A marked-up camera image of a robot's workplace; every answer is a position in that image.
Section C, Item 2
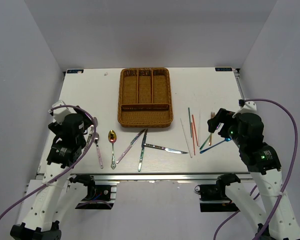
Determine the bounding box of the gold rainbow spoon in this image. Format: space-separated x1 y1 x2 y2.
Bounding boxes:
108 130 117 170

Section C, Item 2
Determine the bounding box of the pink handled silver spoon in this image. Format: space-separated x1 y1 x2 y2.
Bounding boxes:
94 133 104 169

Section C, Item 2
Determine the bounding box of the green handled knife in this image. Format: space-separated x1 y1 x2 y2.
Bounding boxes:
138 129 148 172

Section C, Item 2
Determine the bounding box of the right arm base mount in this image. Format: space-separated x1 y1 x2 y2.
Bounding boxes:
194 173 241 213

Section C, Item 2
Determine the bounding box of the left blue table label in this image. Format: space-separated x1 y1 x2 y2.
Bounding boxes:
66 69 84 74

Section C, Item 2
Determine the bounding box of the pink handled knife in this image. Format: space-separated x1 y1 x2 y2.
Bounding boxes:
116 129 145 164

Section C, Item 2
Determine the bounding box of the dark handled knife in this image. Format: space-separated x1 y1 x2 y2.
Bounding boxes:
143 143 188 154

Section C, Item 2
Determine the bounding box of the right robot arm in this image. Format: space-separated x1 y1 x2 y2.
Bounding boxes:
207 108 300 240

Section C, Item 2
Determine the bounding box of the right blue table label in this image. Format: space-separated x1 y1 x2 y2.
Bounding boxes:
214 67 233 72

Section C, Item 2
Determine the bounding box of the aluminium table rail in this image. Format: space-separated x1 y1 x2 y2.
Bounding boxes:
36 172 253 183

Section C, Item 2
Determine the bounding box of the green rainbow fork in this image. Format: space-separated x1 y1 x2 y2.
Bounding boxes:
199 133 212 150

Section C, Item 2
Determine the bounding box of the teal chopstick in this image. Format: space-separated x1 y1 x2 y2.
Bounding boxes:
187 107 191 124

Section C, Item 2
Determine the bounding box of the blue fork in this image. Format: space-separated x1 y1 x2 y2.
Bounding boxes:
199 138 231 154

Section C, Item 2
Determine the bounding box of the blue table label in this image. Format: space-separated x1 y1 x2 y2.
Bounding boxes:
66 69 84 74
214 67 233 72

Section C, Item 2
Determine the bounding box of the long orange chopstick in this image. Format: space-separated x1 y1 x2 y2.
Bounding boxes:
191 114 199 147

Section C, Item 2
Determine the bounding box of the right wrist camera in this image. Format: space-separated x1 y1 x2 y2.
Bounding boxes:
232 99 257 119

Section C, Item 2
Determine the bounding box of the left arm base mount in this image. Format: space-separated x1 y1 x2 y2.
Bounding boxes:
68 174 117 210

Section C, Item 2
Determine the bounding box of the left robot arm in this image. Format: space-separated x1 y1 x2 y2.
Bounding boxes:
10 101 97 240

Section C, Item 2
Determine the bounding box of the wicker cutlery tray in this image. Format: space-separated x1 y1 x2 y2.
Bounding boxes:
117 67 174 128

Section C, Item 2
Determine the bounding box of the copper fork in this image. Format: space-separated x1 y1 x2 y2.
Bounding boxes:
208 112 216 146

